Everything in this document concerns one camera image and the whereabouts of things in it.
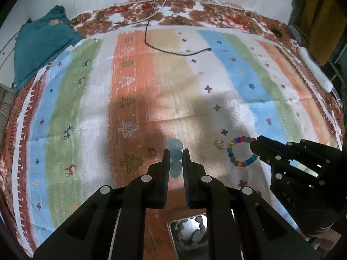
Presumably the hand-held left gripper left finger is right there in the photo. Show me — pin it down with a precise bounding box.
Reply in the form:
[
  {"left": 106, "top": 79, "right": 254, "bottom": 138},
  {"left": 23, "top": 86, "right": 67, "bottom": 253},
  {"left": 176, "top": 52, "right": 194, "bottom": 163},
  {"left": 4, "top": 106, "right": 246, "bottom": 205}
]
[{"left": 33, "top": 149, "right": 171, "bottom": 260}]

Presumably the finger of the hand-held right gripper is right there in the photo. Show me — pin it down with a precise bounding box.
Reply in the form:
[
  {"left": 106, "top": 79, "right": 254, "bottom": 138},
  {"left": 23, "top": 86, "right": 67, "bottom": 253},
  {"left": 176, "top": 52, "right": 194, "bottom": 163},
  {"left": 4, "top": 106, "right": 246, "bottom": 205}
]
[
  {"left": 249, "top": 135, "right": 292, "bottom": 181},
  {"left": 287, "top": 139, "right": 343, "bottom": 187}
]

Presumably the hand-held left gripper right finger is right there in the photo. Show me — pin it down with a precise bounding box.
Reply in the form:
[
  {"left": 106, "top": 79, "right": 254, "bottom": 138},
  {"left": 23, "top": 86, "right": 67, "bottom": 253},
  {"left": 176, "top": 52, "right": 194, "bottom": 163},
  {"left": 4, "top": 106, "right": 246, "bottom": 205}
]
[{"left": 182, "top": 148, "right": 320, "bottom": 260}]

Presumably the pale blue bead bracelet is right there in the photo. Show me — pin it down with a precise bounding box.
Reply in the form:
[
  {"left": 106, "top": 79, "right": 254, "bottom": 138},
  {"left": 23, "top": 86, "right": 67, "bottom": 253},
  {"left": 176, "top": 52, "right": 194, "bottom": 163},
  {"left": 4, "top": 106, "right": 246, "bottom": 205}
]
[{"left": 166, "top": 138, "right": 184, "bottom": 178}]

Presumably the multicolour bead bracelet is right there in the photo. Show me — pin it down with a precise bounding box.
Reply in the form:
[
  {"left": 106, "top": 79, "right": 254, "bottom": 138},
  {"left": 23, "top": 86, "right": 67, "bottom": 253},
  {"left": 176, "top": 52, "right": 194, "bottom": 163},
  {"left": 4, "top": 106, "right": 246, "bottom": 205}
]
[{"left": 224, "top": 135, "right": 261, "bottom": 168}]

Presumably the silver metal tin box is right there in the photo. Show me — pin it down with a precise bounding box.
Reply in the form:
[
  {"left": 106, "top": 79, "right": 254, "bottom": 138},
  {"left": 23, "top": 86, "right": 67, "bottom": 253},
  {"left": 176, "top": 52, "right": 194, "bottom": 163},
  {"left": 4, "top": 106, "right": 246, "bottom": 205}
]
[{"left": 168, "top": 213, "right": 209, "bottom": 260}]

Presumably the white bolster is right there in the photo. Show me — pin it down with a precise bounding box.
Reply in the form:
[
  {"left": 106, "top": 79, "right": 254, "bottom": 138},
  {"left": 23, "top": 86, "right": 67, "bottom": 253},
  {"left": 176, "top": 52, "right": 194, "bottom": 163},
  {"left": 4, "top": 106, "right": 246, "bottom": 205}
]
[{"left": 297, "top": 46, "right": 334, "bottom": 93}]

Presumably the striped patterned cloth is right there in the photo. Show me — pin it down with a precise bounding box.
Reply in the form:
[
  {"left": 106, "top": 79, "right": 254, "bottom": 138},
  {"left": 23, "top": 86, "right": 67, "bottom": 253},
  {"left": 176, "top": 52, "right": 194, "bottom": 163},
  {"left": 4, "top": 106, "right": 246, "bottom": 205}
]
[{"left": 13, "top": 27, "right": 342, "bottom": 260}]

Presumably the mustard hanging garment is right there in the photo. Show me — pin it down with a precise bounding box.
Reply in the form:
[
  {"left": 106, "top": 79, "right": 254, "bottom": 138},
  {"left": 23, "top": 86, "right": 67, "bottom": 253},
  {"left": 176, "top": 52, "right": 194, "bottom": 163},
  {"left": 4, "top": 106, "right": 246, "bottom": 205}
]
[{"left": 294, "top": 0, "right": 347, "bottom": 66}]

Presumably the folded striped brown blanket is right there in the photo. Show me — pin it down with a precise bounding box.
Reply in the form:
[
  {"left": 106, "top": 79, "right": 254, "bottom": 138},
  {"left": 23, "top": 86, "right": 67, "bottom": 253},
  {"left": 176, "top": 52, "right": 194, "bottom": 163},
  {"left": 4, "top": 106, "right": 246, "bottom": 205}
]
[{"left": 0, "top": 87, "right": 18, "bottom": 141}]

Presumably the teal pillow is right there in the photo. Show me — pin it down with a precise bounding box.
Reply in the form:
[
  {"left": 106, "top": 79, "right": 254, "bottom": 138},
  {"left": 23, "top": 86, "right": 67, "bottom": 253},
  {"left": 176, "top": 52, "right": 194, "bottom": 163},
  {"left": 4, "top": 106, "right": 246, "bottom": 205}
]
[{"left": 13, "top": 5, "right": 83, "bottom": 94}]

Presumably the black charger cable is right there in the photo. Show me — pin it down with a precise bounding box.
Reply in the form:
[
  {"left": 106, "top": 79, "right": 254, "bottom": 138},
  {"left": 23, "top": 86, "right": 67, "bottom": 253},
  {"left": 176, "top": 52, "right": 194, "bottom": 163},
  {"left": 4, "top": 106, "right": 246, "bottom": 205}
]
[{"left": 144, "top": 0, "right": 213, "bottom": 56}]

